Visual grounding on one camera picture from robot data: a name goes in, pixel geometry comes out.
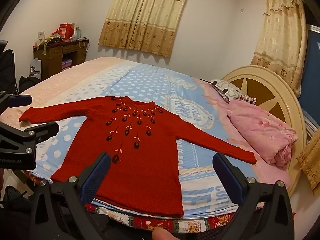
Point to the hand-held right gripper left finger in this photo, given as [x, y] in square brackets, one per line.
[97, 177]

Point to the blue polka dot bedsheet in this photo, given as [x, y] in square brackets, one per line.
[140, 80]

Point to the red gift bag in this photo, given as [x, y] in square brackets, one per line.
[67, 31]

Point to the black backpack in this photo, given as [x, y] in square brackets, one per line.
[28, 83]

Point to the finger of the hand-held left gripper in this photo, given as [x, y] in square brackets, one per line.
[37, 132]
[20, 100]

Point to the green patterned cloth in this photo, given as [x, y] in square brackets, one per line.
[48, 41]

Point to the dark blue panel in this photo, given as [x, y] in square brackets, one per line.
[311, 80]

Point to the christmas printed blanket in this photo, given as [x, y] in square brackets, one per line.
[150, 223]

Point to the red embroidered knit sweater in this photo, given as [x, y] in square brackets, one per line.
[150, 170]

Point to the beige tall curtain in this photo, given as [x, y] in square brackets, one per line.
[282, 42]

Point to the grey patterned pillow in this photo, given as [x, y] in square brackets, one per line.
[230, 90]

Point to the pink box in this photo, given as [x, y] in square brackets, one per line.
[67, 64]

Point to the white paper bag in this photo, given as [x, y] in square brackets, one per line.
[35, 68]

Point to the light green box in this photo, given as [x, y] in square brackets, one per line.
[79, 33]

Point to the pink folded quilt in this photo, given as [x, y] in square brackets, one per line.
[257, 130]

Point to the beige window curtain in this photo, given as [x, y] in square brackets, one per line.
[142, 17]

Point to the gold patterned cloth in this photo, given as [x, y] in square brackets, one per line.
[311, 160]

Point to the black chair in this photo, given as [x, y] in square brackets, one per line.
[7, 67]

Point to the person's right hand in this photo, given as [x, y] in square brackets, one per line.
[162, 234]

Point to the brown wooden desk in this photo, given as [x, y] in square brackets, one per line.
[53, 52]

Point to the cream round headboard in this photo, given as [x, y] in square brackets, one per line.
[282, 97]

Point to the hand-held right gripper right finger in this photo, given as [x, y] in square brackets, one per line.
[226, 177]

